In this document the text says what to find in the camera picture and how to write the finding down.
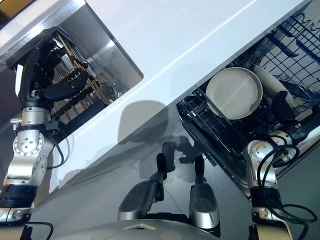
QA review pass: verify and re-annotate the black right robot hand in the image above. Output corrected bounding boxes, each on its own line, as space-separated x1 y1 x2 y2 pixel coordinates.
251 63 305 131

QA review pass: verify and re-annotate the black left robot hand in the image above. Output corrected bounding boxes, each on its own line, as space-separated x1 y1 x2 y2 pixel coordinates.
14 36 89 111

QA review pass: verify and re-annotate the white round plate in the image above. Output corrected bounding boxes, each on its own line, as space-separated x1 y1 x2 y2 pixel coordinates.
205 66 264 122

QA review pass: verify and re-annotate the round metal sink drain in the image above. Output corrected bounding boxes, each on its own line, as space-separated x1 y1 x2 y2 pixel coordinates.
99 83 119 104

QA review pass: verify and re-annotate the yellow-brown board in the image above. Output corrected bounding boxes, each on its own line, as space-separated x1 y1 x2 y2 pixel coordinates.
0 0 29 14

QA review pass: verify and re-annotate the stainless steel sink basin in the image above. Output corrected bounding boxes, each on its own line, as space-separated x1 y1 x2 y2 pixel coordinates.
0 0 145 141

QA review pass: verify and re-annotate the silver right robot leg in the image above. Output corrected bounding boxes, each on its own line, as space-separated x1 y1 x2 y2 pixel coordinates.
188 155 221 238

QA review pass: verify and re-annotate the silver robot torso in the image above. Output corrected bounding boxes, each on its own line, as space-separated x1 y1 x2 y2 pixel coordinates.
81 217 222 240

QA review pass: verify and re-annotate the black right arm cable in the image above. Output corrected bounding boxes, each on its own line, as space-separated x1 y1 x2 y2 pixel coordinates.
256 134 319 240

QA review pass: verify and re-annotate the black wire sink rack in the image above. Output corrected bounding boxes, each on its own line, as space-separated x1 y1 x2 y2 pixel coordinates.
6 26 115 126

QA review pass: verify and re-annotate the dark wire dishwasher rack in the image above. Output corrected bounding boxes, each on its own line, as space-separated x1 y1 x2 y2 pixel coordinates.
176 13 320 156

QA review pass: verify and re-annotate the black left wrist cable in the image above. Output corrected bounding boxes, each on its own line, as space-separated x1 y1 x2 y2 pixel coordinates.
46 138 64 169

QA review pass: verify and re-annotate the black left upper-arm cable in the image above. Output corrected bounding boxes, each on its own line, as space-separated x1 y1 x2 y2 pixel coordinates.
19 221 55 240

